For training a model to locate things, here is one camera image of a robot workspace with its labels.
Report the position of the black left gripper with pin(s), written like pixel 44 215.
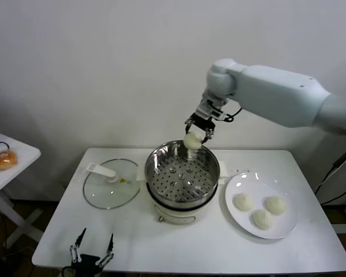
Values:
pixel 88 265

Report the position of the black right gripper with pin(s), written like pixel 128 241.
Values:
pixel 202 122

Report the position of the white steamed baozi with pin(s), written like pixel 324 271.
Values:
pixel 275 205
pixel 193 140
pixel 262 220
pixel 243 202

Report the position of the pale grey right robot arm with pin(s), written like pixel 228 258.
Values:
pixel 276 92

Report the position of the stainless steel steamer basket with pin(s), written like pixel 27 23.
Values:
pixel 161 164

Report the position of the white round plate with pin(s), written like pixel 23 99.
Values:
pixel 262 184

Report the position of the cream electric cooker pot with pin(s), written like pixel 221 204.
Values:
pixel 176 216

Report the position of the white side table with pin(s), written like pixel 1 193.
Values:
pixel 23 153

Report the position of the orange bread in plastic bag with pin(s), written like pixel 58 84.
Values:
pixel 5 161

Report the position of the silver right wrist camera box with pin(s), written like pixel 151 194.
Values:
pixel 206 109

